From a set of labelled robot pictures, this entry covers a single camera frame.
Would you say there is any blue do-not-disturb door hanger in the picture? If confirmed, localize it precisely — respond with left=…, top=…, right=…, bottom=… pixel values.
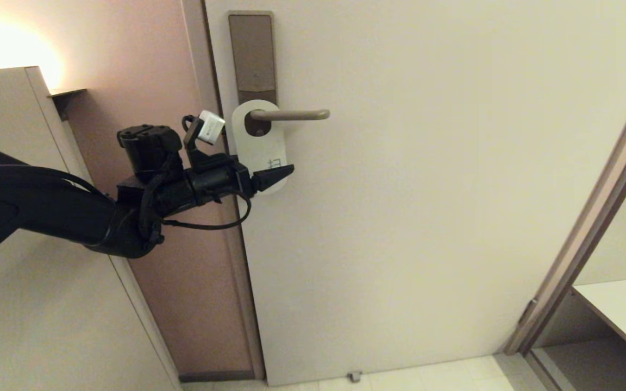
left=231, top=100, right=289, bottom=195

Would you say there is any brown door lock plate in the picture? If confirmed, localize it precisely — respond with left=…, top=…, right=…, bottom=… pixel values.
left=228, top=11, right=279, bottom=136

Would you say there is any white room door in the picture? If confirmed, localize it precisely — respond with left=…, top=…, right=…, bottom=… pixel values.
left=203, top=0, right=626, bottom=387

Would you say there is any brown skirting board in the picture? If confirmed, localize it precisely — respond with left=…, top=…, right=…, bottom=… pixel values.
left=179, top=371, right=255, bottom=383

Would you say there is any beige cabinet panel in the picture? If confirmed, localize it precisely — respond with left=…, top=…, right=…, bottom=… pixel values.
left=0, top=66, right=183, bottom=391

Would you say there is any closet base board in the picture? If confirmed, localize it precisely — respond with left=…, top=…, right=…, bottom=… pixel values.
left=528, top=337, right=626, bottom=391

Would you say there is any black left camera bracket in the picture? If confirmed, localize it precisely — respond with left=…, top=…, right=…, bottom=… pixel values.
left=181, top=115, right=232, bottom=172

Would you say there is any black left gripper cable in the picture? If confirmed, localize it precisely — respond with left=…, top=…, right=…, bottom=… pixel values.
left=161, top=190, right=252, bottom=231

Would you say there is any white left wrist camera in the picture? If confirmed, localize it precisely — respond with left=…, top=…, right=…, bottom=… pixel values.
left=198, top=110, right=226, bottom=146

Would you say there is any metal door handle lever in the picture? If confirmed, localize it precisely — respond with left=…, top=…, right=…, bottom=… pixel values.
left=250, top=109, right=331, bottom=121

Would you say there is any dark brown wall ledge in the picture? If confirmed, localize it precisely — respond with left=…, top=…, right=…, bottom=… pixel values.
left=49, top=88, right=88, bottom=121

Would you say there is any small closet frame bracket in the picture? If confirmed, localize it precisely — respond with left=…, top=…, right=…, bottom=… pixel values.
left=519, top=298, right=538, bottom=326

